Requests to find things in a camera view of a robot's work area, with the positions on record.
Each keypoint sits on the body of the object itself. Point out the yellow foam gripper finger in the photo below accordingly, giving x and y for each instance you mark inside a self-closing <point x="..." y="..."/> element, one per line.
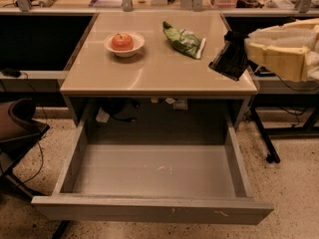
<point x="292" y="64"/>
<point x="309" y="24"/>

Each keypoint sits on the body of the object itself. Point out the beige cabinet with drawer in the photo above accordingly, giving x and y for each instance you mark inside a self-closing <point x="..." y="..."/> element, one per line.
<point x="157" y="70"/>

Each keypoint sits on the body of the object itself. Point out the open grey drawer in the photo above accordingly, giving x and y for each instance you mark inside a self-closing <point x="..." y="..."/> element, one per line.
<point x="153" y="183"/>

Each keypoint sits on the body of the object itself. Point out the green chip bag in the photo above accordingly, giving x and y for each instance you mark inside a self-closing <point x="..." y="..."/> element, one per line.
<point x="185" y="42"/>

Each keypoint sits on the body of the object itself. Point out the white ceramic bowl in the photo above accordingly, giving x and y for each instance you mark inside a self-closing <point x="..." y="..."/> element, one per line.
<point x="138" y="39"/>

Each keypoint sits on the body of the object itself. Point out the red apple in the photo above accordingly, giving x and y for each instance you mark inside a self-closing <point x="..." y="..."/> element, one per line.
<point x="122" y="42"/>

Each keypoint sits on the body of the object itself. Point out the dark brown chair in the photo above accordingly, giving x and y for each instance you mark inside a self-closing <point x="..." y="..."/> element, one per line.
<point x="19" y="132"/>

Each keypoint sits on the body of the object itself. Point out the black device on shelf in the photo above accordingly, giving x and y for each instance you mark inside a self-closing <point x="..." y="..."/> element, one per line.
<point x="11" y="73"/>

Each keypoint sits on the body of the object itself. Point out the black table leg frame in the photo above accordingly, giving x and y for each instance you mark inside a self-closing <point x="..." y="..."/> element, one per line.
<point x="308" y="128"/>

